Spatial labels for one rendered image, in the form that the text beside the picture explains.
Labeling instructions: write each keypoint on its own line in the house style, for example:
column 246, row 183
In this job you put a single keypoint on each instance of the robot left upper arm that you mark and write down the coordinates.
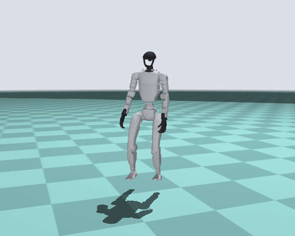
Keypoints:
column 164, row 84

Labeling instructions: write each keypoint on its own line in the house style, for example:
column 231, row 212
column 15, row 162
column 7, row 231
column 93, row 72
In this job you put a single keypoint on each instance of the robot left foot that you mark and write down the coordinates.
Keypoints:
column 157, row 177

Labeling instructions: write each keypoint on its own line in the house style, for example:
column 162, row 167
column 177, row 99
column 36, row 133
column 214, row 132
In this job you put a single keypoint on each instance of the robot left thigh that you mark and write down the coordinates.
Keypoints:
column 156, row 136

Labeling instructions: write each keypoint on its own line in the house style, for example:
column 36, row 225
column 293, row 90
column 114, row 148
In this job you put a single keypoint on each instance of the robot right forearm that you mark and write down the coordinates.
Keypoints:
column 127, row 103

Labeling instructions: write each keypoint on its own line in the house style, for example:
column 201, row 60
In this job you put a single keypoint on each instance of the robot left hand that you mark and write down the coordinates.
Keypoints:
column 163, row 124

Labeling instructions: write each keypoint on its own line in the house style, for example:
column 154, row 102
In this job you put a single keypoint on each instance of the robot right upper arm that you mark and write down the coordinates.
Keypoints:
column 133, row 84

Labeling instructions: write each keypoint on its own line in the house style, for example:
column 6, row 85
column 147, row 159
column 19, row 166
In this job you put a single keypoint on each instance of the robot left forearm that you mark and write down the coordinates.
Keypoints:
column 165, row 105

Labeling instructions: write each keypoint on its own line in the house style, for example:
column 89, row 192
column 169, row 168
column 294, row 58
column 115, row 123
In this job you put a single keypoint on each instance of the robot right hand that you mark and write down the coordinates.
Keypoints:
column 122, row 117

